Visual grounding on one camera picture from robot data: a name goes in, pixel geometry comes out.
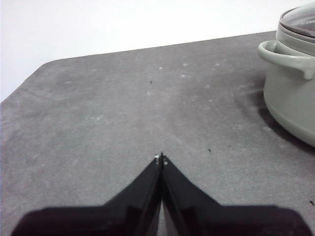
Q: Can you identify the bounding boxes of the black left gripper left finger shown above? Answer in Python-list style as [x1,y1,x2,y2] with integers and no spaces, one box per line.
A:
[11,153,163,236]

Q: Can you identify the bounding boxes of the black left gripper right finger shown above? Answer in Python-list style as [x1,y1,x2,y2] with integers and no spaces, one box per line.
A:
[161,154,308,236]

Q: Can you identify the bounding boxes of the glass lid with green knob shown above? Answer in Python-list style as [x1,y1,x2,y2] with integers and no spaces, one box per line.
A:
[280,3,315,39]

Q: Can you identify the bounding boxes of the pale green electric cooking pot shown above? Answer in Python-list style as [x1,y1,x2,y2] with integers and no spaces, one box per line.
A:
[257,14,315,148]

